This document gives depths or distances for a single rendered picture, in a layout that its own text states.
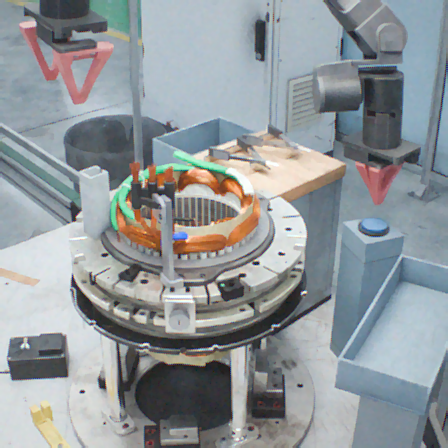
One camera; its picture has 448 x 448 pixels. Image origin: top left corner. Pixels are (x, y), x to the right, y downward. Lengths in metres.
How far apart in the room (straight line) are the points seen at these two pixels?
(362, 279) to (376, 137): 0.23
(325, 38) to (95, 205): 2.60
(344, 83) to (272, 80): 2.27
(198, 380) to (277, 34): 2.21
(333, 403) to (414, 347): 0.30
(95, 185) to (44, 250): 0.65
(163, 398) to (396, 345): 0.42
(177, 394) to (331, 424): 0.25
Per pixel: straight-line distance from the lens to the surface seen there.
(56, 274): 1.48
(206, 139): 1.42
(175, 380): 1.20
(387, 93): 1.01
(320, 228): 1.27
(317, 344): 1.28
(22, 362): 1.21
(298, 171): 1.21
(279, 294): 0.91
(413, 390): 0.80
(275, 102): 3.29
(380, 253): 1.11
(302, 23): 3.30
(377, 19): 1.00
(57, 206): 1.87
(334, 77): 1.00
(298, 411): 1.12
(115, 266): 0.90
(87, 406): 1.14
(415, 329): 0.94
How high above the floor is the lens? 1.58
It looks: 30 degrees down
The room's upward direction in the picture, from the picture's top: 1 degrees clockwise
